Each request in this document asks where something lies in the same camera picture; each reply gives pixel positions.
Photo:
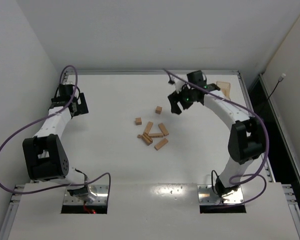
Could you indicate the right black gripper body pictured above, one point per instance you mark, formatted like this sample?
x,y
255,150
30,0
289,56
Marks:
x,y
179,99

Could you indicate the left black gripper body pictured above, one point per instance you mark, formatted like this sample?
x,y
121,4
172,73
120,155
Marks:
x,y
80,107

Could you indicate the long wood block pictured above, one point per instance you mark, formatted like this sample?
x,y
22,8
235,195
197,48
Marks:
x,y
148,127
161,144
156,135
163,129

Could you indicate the clear amber plastic box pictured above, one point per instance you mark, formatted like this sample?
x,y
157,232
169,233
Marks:
x,y
225,88

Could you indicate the small wood cube block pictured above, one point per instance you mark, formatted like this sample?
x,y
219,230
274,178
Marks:
x,y
138,121

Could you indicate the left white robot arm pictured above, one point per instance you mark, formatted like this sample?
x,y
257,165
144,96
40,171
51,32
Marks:
x,y
45,157

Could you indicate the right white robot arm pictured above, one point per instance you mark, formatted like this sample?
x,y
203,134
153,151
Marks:
x,y
246,141

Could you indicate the grooved wood block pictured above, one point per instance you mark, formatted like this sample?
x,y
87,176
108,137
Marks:
x,y
146,139

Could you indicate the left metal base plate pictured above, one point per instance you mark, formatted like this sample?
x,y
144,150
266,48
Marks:
x,y
97,193

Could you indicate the metal base plate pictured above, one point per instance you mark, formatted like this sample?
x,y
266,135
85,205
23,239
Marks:
x,y
208,198
97,193

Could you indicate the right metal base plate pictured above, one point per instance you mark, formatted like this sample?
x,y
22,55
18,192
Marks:
x,y
208,198

